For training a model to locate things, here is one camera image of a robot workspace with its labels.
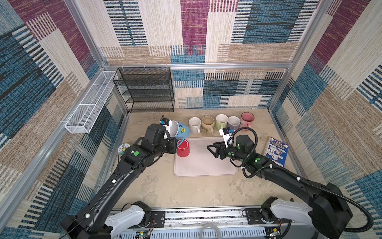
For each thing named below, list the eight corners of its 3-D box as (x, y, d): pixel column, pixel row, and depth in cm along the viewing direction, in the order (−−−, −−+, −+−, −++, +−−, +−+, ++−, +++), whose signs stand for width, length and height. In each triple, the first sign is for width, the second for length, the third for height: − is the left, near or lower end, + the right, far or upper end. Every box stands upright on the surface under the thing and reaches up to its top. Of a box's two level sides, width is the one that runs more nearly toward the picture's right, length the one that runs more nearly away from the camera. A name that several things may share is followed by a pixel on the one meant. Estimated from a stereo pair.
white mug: (187, 136, 107) (186, 127, 99) (190, 125, 113) (189, 115, 105) (198, 138, 106) (199, 129, 98) (200, 126, 112) (201, 117, 104)
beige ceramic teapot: (201, 135, 107) (202, 127, 100) (201, 124, 114) (201, 115, 107) (213, 135, 107) (215, 127, 100) (212, 124, 114) (213, 115, 107)
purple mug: (226, 131, 109) (229, 123, 102) (225, 124, 114) (227, 115, 107) (238, 131, 109) (241, 123, 102) (236, 124, 114) (239, 115, 107)
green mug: (215, 132, 108) (217, 123, 100) (214, 123, 114) (215, 113, 106) (226, 132, 108) (229, 123, 100) (224, 123, 114) (227, 113, 105)
